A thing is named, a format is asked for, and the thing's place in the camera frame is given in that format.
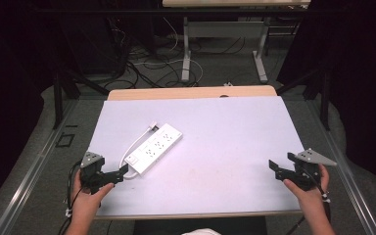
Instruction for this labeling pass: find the white power strip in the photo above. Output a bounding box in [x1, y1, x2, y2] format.
[123, 122, 184, 176]

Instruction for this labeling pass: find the white desk with metal legs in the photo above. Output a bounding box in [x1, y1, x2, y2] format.
[162, 0, 311, 84]

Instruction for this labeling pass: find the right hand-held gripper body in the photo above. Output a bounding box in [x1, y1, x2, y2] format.
[283, 148, 339, 192]

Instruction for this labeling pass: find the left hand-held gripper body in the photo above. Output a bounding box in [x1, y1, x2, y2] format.
[78, 151, 116, 196]

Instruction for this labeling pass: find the person's right hand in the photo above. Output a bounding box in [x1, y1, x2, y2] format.
[282, 163, 331, 210]

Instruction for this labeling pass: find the metal floor rail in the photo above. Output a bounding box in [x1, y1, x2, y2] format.
[0, 97, 80, 235]
[305, 97, 376, 235]

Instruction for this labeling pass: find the white power strip cord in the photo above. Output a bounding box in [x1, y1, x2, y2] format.
[118, 120, 160, 180]

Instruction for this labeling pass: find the person's dark lap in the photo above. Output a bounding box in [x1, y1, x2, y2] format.
[132, 216, 268, 235]

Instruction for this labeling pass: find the person's white clothing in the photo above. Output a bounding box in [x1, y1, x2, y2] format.
[180, 228, 222, 235]

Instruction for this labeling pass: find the tangle of floor cables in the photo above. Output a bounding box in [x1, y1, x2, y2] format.
[104, 16, 253, 90]

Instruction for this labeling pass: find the person's left hand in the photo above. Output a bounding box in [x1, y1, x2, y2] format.
[70, 169, 116, 220]

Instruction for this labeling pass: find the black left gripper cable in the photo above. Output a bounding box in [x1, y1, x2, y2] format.
[58, 159, 83, 235]

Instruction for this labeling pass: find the wooden table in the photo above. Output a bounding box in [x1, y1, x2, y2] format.
[93, 84, 305, 220]

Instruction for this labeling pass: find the black metal stand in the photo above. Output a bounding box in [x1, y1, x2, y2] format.
[52, 67, 111, 130]
[275, 67, 331, 132]

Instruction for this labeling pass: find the dark curtain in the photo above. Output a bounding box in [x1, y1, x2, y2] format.
[275, 0, 376, 197]
[0, 0, 67, 216]

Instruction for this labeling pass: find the black floor socket frame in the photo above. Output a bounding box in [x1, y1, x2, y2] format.
[55, 132, 76, 149]

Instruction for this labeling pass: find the white table mat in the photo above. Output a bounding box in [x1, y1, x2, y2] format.
[87, 95, 306, 217]

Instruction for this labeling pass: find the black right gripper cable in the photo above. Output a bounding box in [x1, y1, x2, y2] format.
[285, 165, 333, 235]

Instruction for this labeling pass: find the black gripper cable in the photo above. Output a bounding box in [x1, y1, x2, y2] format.
[285, 165, 333, 235]
[58, 159, 83, 235]

